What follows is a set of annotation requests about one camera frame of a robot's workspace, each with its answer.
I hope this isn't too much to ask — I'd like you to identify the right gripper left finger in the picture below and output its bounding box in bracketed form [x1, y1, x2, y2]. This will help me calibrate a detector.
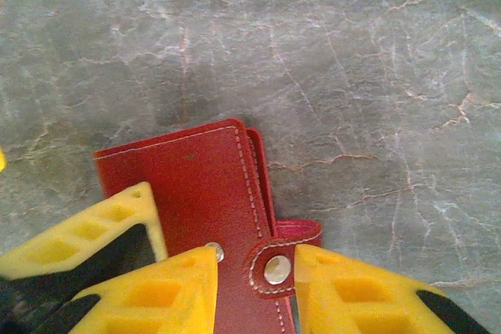
[38, 246, 219, 334]

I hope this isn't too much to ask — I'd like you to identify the red leather card holder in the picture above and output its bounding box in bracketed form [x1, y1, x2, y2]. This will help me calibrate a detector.
[93, 117, 323, 334]

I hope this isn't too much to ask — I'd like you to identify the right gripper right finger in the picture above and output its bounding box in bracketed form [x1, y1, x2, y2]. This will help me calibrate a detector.
[293, 243, 492, 334]

